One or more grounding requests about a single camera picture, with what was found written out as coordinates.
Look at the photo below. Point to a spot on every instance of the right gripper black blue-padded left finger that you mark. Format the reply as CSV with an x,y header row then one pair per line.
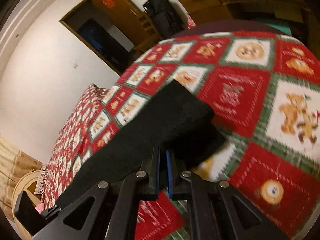
x,y
150,189

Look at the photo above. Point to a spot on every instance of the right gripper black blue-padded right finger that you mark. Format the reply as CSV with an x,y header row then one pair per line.
x,y
176,189

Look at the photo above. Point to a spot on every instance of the black pants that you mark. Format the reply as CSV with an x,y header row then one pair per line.
x,y
174,120

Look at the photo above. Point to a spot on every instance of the pink pillow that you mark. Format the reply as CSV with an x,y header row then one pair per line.
x,y
40,208

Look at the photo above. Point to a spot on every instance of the beige patterned curtain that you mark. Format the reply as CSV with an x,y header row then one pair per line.
x,y
14,164

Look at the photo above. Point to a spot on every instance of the red christmas patchwork bedspread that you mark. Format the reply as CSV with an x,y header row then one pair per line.
x,y
264,90

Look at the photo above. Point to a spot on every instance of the wooden chair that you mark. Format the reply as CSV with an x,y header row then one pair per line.
x,y
151,32

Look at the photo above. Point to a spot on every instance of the black backpack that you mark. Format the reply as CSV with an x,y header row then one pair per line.
x,y
164,16

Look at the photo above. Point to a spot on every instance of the brown wooden door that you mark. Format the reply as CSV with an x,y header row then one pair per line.
x,y
125,17

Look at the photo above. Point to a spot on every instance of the red door decoration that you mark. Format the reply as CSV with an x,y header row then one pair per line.
x,y
109,3

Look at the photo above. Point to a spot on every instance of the brown wooden dresser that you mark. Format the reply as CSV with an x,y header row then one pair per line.
x,y
205,11

